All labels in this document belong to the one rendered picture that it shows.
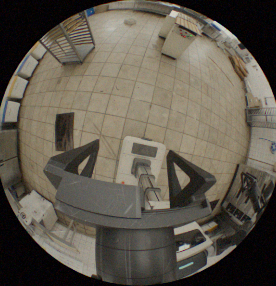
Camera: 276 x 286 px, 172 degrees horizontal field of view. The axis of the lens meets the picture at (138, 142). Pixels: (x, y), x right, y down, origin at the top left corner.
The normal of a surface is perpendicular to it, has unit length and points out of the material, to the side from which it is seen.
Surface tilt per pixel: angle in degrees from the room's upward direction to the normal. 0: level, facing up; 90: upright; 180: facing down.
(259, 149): 90
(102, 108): 0
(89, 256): 90
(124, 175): 0
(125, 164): 0
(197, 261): 90
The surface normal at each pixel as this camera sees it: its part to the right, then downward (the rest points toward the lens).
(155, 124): 0.11, 0.11
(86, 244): 0.22, -0.97
